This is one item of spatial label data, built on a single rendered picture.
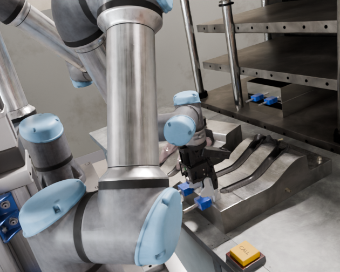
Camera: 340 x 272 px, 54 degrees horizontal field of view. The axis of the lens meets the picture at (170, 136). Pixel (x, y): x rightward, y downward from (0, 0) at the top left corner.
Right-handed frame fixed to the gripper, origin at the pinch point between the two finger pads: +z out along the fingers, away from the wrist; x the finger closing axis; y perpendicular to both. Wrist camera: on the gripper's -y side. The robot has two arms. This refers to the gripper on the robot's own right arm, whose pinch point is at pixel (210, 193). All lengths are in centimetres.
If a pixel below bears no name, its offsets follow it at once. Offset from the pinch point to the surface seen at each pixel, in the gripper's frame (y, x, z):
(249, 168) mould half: -20.4, -4.8, 1.5
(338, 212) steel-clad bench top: -30.3, 23.9, 10.7
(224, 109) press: -69, -87, 12
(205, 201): 3.5, 2.1, 0.3
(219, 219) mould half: 2.1, 6.5, 5.5
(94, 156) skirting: -11, -260, 83
